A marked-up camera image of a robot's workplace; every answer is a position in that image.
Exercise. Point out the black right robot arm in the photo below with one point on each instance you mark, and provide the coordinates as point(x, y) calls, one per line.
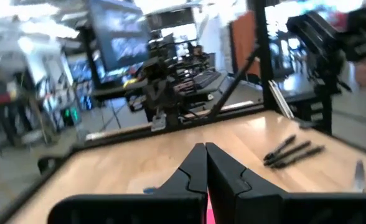
point(162, 93)

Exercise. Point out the black diagonal brace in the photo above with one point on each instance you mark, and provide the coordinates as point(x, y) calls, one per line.
point(232, 84)

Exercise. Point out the small blue object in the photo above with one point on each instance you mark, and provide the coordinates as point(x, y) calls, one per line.
point(151, 189)

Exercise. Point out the black keyboard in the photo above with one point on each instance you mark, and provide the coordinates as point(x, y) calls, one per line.
point(206, 79)

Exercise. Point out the black frame post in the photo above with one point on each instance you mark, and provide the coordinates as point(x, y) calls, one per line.
point(262, 56)

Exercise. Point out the orange partition panel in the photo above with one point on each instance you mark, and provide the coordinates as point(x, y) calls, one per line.
point(243, 43)

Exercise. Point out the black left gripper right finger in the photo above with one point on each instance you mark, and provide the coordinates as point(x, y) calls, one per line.
point(242, 205)

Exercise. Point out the silver clamp bracket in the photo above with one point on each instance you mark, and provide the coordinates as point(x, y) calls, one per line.
point(158, 122)

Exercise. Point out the black Pilot G-2 pen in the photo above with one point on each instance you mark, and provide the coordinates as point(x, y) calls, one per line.
point(298, 158)

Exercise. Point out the pink pen with tan end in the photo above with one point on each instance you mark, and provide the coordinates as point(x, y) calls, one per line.
point(211, 214)

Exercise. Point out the large dark monitor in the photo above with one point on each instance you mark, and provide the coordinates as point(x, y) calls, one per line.
point(120, 34)

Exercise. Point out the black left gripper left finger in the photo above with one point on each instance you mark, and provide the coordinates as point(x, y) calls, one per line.
point(176, 208)

